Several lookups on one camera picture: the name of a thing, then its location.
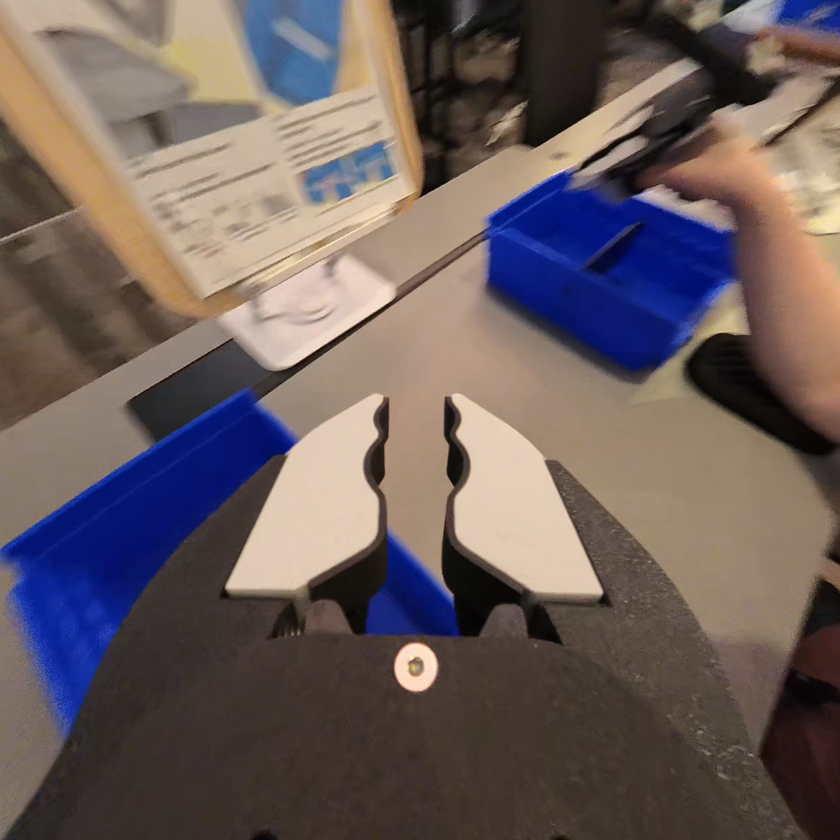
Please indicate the black bin divider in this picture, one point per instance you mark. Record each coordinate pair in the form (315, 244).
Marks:
(613, 248)

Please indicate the person's right hand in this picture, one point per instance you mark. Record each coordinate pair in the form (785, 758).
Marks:
(702, 170)

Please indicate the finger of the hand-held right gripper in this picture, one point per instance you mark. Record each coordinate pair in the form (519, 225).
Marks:
(617, 164)

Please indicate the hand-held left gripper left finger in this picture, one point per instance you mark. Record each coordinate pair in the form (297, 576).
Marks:
(308, 518)

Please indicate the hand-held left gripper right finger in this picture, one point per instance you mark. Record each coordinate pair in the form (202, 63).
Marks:
(518, 518)

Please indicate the wooden framed instruction sign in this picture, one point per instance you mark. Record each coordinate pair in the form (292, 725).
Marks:
(216, 184)

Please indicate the blue plastic parts bin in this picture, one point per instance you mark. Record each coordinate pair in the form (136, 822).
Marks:
(98, 571)
(590, 315)

